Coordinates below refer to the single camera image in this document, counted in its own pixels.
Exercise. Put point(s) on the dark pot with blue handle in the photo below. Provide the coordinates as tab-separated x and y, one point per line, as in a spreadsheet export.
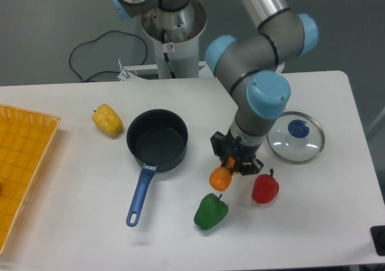
158	141

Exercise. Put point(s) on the glass lid with blue knob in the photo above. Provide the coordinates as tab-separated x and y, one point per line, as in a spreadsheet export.
296	138

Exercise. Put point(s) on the yellow woven basket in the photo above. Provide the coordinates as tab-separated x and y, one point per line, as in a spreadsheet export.
25	139

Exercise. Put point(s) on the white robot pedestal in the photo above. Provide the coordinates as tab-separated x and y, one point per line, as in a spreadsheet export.
175	37

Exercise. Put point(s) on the black object at table edge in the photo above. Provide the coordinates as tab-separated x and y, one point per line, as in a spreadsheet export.
378	237

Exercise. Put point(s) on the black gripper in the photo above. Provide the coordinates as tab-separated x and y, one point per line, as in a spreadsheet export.
241	147

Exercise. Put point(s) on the green bell pepper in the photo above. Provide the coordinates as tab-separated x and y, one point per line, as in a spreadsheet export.
211	211

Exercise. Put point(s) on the long orange bread loaf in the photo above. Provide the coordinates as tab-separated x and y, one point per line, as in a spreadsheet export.
221	177

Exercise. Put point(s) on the yellow bell pepper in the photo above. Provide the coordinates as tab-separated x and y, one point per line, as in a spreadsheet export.
107	120

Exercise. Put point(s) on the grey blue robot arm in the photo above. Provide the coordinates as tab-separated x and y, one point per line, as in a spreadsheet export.
245	69

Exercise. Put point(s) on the red bell pepper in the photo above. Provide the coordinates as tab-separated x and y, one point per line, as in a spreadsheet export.
265	188

